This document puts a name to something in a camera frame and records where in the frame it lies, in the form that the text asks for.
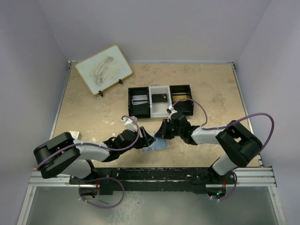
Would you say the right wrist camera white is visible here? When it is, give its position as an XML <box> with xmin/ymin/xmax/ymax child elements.
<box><xmin>166</xmin><ymin>105</ymin><xmax>177</xmax><ymax>121</ymax></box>

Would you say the middle white tray bin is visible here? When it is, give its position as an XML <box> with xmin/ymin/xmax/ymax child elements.
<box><xmin>149</xmin><ymin>86</ymin><xmax>172</xmax><ymax>118</ymax></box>

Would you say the left black tray bin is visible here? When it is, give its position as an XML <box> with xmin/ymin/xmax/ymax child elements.
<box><xmin>128</xmin><ymin>87</ymin><xmax>150</xmax><ymax>119</ymax></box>

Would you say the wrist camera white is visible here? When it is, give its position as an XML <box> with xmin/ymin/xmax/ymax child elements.
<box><xmin>121</xmin><ymin>115</ymin><xmax>138</xmax><ymax>132</ymax></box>
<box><xmin>166</xmin><ymin>105</ymin><xmax>177</xmax><ymax>121</ymax></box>

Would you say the black tray bin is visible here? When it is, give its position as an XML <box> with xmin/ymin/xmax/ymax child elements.
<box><xmin>170</xmin><ymin>85</ymin><xmax>194</xmax><ymax>116</ymax></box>
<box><xmin>128</xmin><ymin>87</ymin><xmax>150</xmax><ymax>119</ymax></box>

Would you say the right black tray bin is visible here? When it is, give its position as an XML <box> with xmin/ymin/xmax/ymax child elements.
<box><xmin>170</xmin><ymin>85</ymin><xmax>194</xmax><ymax>116</ymax></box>

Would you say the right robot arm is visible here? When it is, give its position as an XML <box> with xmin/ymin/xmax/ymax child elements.
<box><xmin>154</xmin><ymin>112</ymin><xmax>263</xmax><ymax>176</ymax></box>

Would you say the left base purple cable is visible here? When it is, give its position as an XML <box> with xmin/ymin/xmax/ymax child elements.
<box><xmin>78</xmin><ymin>177</ymin><xmax>125</xmax><ymax>209</ymax></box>

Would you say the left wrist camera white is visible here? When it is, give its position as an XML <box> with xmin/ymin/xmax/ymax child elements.
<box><xmin>121</xmin><ymin>115</ymin><xmax>138</xmax><ymax>132</ymax></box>

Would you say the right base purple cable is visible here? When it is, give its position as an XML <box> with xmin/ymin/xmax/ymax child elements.
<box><xmin>210</xmin><ymin>172</ymin><xmax>238</xmax><ymax>202</ymax></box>

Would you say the white green paper box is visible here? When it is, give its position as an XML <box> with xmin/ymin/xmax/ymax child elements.
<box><xmin>69</xmin><ymin>131</ymin><xmax>80</xmax><ymax>139</ymax></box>

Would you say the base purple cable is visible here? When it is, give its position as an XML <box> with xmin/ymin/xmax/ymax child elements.
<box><xmin>78</xmin><ymin>177</ymin><xmax>125</xmax><ymax>209</ymax></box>
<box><xmin>210</xmin><ymin>172</ymin><xmax>238</xmax><ymax>202</ymax></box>

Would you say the whiteboard with yellow frame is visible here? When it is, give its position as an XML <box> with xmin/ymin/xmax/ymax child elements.
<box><xmin>75</xmin><ymin>45</ymin><xmax>133</xmax><ymax>96</ymax></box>

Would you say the black card in bin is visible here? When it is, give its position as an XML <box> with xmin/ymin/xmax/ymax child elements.
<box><xmin>151</xmin><ymin>94</ymin><xmax>168</xmax><ymax>103</ymax></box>

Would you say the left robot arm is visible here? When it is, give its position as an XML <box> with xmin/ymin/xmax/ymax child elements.
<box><xmin>33</xmin><ymin>127</ymin><xmax>156</xmax><ymax>179</ymax></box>

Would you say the gold card in bin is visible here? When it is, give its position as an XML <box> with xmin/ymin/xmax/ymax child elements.
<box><xmin>172</xmin><ymin>93</ymin><xmax>190</xmax><ymax>102</ymax></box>

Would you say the silver cards stack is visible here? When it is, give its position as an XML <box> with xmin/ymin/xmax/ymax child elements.
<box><xmin>131</xmin><ymin>95</ymin><xmax>148</xmax><ymax>105</ymax></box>

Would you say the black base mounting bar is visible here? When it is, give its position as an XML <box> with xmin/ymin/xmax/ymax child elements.
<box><xmin>69</xmin><ymin>167</ymin><xmax>237</xmax><ymax>195</ymax></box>

